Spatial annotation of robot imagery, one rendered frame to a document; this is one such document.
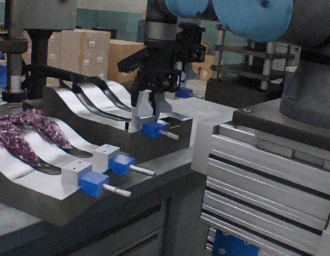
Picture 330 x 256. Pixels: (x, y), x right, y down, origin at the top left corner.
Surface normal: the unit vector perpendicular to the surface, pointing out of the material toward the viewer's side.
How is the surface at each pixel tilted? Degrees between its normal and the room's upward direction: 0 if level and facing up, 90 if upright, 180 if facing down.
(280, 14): 115
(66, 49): 96
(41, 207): 90
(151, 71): 90
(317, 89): 72
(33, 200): 90
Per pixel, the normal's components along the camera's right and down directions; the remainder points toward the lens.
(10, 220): 0.11, -0.95
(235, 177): -0.62, 0.16
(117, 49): -0.43, 0.22
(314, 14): 0.32, 0.57
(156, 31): -0.17, 0.26
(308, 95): -0.73, -0.20
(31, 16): 0.77, 0.26
